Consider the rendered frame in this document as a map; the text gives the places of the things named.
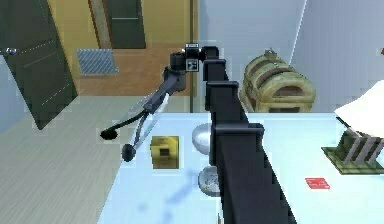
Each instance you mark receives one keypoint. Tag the white bowl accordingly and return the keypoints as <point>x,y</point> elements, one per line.
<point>202,138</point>

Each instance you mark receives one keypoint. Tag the dark green open door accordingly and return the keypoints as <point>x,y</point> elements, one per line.
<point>36,63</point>

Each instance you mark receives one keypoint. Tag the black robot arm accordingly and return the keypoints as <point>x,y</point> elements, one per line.
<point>240,160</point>

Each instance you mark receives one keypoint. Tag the silver round door knob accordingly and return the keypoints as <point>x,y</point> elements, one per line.
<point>11,51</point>

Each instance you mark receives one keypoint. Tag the olive wooden treasure chest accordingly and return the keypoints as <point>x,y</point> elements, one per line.
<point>278,85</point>

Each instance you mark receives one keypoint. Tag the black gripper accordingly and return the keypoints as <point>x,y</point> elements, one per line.
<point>174,78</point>

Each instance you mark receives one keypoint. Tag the dark green closed door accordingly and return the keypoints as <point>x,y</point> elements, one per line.
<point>125,23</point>

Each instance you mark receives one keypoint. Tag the red flat card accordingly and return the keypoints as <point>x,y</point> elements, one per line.
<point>317,183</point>

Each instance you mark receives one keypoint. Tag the grey striped floor mat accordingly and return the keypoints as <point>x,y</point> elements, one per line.
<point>96,61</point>

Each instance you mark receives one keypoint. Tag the grey speckled round dish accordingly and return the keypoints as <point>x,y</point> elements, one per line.
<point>209,180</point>

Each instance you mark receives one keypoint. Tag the yellow cube box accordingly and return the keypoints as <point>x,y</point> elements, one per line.
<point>165,151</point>

